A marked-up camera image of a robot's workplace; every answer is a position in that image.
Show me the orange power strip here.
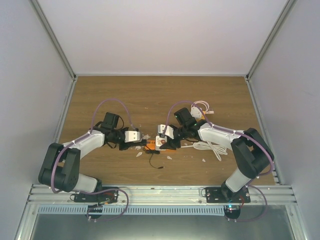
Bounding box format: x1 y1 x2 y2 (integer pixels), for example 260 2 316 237
144 140 177 153

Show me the white tiger cube plug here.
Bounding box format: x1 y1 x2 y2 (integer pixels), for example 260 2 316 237
154 135 167 151

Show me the black power adapter with cable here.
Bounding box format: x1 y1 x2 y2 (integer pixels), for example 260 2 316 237
143 140 165 170

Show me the white power strip cable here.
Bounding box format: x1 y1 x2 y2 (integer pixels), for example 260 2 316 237
180 141 228 161

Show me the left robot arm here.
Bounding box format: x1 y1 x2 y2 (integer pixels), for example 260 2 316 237
38 112 147 202

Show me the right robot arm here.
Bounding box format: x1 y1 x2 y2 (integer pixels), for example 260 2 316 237
157 107 274 203

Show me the yellow cube socket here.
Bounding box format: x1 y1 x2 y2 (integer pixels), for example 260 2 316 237
200 111 206 120

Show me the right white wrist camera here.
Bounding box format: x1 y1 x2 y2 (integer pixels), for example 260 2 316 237
157 124 175 139

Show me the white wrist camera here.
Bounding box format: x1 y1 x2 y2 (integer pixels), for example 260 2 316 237
157 124 175 139
124 130 142 143

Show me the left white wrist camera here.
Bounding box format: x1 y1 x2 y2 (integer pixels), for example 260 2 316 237
124 130 142 143

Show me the pink coiled cable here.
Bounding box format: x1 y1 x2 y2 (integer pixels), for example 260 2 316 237
191 100 215 116

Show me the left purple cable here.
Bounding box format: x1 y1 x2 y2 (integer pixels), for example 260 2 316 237
50 98 140 223

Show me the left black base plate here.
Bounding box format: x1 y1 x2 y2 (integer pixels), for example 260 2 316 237
70 186 119 204

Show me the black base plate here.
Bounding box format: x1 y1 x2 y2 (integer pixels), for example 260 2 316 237
200 186 251 204
70 186 119 204

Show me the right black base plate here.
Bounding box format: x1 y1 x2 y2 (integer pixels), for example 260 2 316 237
200 186 251 204

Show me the aluminium rail front frame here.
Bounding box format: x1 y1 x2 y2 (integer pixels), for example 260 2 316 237
26 184 298 206

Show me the grey slotted cable duct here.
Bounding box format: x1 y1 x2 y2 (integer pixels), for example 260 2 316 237
38 204 225 216

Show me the left aluminium corner post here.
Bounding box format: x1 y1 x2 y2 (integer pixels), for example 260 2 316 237
29 0 77 81

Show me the aluminium corner post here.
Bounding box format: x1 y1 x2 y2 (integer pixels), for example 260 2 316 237
29 0 77 81
245 0 297 82

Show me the right aluminium corner post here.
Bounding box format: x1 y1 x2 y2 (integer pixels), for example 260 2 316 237
245 0 297 82

